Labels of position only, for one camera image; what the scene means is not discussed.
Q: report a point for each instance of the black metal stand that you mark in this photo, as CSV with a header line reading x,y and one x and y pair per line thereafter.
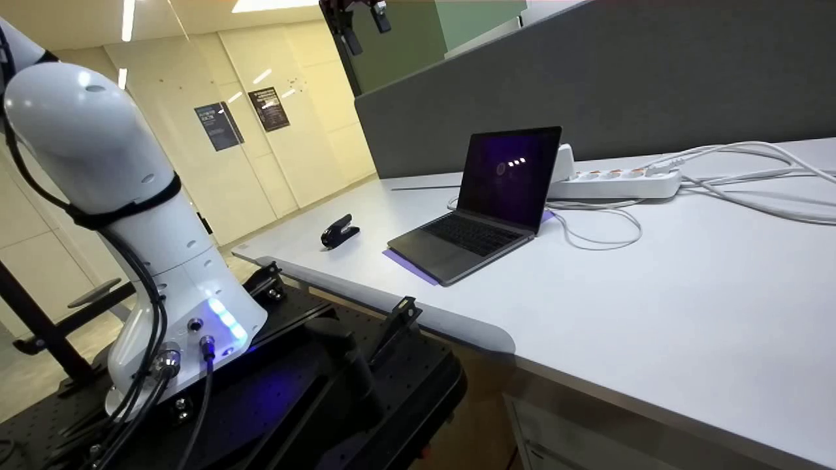
x,y
54,337

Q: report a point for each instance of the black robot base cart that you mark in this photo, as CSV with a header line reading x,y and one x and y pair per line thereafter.
x,y
322,391

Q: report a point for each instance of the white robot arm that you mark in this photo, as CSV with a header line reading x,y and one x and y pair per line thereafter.
x,y
116,181

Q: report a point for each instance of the white power strip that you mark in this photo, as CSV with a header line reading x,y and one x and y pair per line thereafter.
x,y
618,186

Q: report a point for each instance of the grey laptop with stickers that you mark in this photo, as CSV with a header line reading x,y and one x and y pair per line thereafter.
x,y
509,175

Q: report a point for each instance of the grey desk divider panel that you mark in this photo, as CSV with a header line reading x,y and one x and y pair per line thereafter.
x,y
620,78

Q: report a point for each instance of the dark wall poster left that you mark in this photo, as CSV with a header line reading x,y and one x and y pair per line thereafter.
x,y
217,126

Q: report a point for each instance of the black stapler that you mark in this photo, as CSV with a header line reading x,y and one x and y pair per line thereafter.
x,y
339,234

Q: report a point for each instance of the white laptop charger brick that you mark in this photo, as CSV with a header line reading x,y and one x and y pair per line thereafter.
x,y
565,162

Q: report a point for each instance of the dark wall poster right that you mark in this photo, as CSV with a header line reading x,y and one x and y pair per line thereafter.
x,y
271,108

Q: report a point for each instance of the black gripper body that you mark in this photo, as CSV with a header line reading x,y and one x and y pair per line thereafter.
x,y
344,8

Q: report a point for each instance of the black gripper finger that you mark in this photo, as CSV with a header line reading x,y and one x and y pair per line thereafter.
x,y
381,17
351,40

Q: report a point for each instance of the dark wall poster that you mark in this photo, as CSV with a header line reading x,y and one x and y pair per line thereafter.
x,y
217,126
271,108

